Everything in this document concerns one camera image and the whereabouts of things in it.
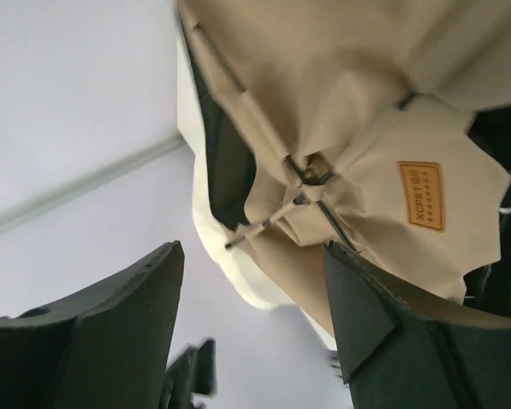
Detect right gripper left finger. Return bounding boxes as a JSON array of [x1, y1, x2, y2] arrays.
[[0, 242, 184, 408]]

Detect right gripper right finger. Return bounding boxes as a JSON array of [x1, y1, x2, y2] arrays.
[[324, 243, 511, 409]]

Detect beige pet tent fabric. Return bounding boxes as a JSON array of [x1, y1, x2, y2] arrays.
[[176, 1, 511, 332]]

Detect white fluffy cushion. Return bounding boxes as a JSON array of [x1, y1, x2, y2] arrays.
[[176, 40, 294, 310]]

